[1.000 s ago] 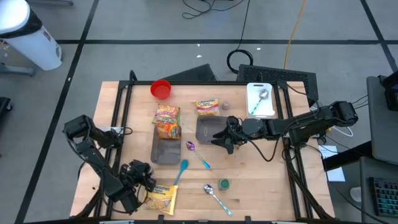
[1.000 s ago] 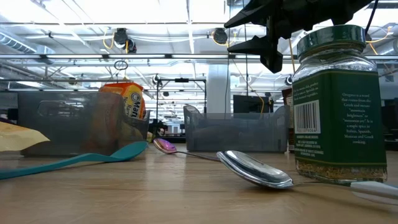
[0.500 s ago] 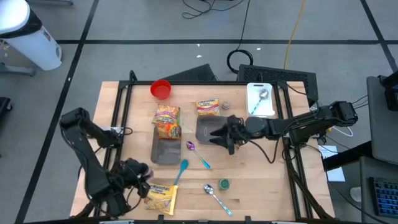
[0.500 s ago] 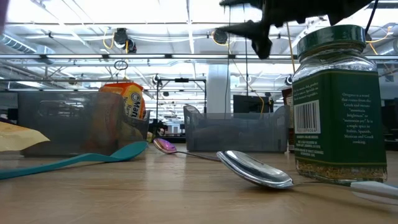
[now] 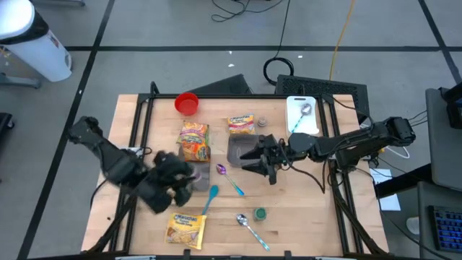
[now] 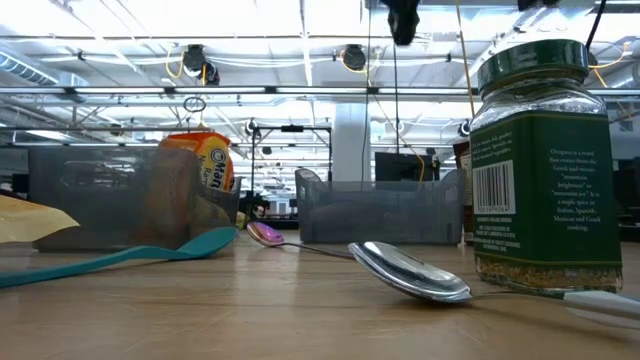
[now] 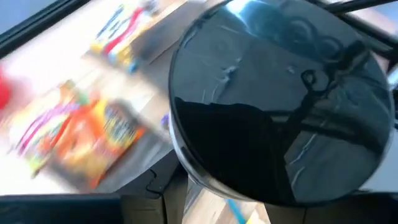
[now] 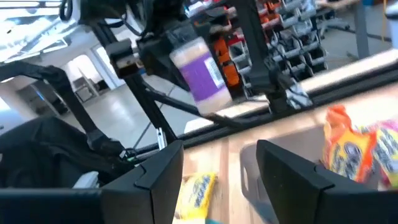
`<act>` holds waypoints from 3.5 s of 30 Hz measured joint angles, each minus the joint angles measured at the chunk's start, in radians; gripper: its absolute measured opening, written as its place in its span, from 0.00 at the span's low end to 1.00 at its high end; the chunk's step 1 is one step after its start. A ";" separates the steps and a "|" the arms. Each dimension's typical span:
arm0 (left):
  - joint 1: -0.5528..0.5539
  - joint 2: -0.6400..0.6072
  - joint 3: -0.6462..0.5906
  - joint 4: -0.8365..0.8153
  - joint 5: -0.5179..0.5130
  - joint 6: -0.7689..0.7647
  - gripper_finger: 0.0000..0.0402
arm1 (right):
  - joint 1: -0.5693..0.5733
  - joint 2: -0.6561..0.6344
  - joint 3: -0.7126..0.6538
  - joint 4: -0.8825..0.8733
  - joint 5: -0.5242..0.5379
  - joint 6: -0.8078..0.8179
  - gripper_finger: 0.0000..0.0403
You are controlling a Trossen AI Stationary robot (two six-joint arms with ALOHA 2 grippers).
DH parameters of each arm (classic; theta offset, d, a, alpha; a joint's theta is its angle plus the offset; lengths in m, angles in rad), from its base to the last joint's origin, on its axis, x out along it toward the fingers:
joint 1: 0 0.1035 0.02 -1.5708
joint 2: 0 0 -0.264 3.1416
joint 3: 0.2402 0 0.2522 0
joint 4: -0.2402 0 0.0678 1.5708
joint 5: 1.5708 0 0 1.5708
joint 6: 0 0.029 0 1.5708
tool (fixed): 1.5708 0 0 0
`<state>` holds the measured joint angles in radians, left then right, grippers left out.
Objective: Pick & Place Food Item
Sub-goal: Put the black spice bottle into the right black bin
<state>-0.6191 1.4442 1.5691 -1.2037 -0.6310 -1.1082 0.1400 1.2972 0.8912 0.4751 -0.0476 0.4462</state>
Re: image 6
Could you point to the orange Maruchan ramen packet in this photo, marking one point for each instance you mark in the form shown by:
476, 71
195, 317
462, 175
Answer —
215, 160

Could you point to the white square pillar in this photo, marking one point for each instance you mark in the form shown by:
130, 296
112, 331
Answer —
350, 145

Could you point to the black background monitor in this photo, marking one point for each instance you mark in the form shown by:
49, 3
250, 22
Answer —
400, 167

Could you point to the grey translucent plastic bin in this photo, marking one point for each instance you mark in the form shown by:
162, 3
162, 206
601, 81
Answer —
90, 210
380, 215

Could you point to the green label oregano jar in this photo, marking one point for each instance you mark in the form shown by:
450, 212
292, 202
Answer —
545, 200

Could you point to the iridescent rainbow metal spoon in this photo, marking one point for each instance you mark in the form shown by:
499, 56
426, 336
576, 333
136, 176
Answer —
265, 234

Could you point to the teal plastic spoon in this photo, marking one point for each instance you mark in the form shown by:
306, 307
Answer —
210, 242

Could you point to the yellow Maruchan ramen packet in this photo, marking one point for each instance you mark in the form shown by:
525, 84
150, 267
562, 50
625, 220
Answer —
30, 220

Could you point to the black background frame stand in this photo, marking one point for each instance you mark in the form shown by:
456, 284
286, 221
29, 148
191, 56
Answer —
292, 129

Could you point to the grey ceiling air duct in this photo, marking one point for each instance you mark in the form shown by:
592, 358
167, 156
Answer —
30, 72

